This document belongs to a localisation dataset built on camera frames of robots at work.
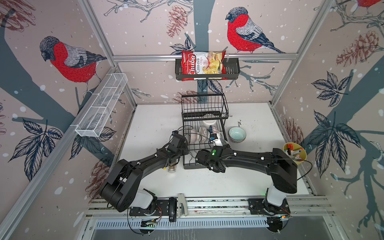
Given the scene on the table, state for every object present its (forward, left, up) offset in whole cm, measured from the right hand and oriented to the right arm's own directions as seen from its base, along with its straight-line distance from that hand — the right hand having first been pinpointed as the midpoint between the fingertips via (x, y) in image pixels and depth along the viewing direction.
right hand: (224, 150), depth 81 cm
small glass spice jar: (-8, +30, -8) cm, 32 cm away
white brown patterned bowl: (+11, +12, -1) cm, 16 cm away
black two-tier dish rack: (+25, +18, +8) cm, 32 cm away
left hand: (+4, +22, -6) cm, 23 cm away
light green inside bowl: (+17, -10, -9) cm, 22 cm away
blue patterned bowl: (+16, +7, -3) cm, 18 cm away
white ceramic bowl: (+22, +8, -5) cm, 24 cm away
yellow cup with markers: (+2, -40, -3) cm, 41 cm away
